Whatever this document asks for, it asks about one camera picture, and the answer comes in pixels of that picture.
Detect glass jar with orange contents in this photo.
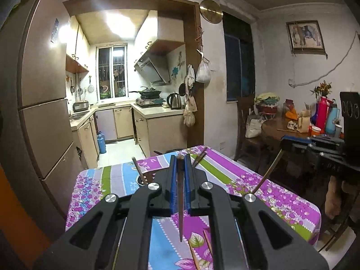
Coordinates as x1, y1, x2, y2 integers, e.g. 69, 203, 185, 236
284, 99, 298, 120

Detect beige hanging cloth bag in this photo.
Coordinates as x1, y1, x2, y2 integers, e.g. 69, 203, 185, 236
183, 96, 196, 127

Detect steel electric kettle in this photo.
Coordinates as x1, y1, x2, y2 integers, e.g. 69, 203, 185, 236
166, 92, 182, 110

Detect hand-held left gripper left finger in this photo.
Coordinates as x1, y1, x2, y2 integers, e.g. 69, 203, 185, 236
34, 155, 180, 270

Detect gas stove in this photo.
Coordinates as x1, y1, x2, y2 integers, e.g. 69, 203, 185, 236
136, 97, 165, 108

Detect long dark wooden chopstick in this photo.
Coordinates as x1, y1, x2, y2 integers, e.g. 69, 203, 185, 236
176, 154, 186, 243

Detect blue thermos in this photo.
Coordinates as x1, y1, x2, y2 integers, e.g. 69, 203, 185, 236
326, 99, 340, 135

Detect wall cabinet above range hood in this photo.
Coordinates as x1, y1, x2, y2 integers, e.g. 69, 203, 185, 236
134, 10, 186, 56

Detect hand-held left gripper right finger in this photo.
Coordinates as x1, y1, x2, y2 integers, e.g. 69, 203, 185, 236
184, 155, 329, 270

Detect white wall cable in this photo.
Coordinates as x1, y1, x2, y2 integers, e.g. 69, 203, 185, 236
288, 32, 360, 88

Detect blue flower wall sticker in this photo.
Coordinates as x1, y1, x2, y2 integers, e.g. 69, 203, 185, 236
171, 52, 186, 83

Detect dark curtained window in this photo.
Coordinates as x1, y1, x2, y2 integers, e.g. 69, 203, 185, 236
222, 11, 255, 102

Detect bunch of dried flowers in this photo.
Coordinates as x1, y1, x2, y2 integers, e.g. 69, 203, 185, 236
310, 80, 332, 97

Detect dark wooden side table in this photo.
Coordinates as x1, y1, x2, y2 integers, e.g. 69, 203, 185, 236
260, 117, 346, 180

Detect white hanging plastic bag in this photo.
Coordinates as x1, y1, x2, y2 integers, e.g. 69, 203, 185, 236
196, 59, 211, 84

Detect long brown wooden chopstick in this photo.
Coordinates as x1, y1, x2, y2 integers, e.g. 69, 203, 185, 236
194, 152, 208, 167
132, 157, 148, 185
192, 147, 208, 166

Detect blue perforated metal utensil holder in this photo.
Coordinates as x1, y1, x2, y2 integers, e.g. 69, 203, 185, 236
136, 171, 158, 187

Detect beige kitchen base cabinets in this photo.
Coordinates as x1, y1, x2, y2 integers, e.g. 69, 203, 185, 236
70, 104, 189, 169

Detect red thermos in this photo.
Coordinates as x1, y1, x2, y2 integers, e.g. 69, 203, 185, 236
315, 96, 330, 131

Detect blue bottle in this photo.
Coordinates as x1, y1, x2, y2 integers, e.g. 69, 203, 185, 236
97, 131, 107, 154

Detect floral striped tablecloth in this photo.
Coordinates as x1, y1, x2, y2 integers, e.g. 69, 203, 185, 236
65, 145, 322, 270

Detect brown refrigerator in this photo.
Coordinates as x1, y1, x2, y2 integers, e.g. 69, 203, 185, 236
0, 0, 85, 232

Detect person's right hand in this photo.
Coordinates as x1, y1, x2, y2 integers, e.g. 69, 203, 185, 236
326, 175, 353, 220

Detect gold round wall clock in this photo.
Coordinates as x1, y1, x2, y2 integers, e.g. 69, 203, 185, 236
199, 0, 223, 23

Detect white hanging cloth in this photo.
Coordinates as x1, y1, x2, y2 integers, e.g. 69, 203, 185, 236
185, 65, 195, 88

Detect framed elephant picture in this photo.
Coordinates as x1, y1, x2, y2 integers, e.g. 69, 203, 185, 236
286, 20, 326, 54

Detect black wok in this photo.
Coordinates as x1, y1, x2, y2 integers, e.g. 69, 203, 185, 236
129, 87, 162, 97

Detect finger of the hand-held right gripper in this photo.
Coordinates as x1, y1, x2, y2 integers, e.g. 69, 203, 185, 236
281, 135, 345, 150
281, 143, 343, 175

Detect group of wooden chopsticks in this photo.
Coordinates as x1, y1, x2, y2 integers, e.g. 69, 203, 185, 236
188, 230, 214, 270

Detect dark wooden chair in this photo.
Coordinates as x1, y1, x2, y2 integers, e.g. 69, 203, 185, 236
235, 96, 267, 161

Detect steel range hood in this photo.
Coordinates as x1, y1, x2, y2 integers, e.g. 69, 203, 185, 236
134, 52, 172, 86

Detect long pale wooden chopstick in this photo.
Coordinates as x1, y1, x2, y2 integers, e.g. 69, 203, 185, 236
252, 150, 283, 195

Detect wall cabinet with wooden underside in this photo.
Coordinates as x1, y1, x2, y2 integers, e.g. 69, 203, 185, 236
65, 15, 90, 74

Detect red pot with greens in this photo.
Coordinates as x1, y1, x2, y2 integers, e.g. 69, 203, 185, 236
254, 92, 281, 117

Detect brown paper bag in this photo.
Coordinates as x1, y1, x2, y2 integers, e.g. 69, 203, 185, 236
297, 110, 311, 133

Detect kitchen window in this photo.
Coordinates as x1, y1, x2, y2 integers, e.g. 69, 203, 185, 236
96, 44, 129, 101

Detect orange wooden cabinet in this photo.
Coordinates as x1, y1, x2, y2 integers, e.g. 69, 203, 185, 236
0, 163, 52, 270

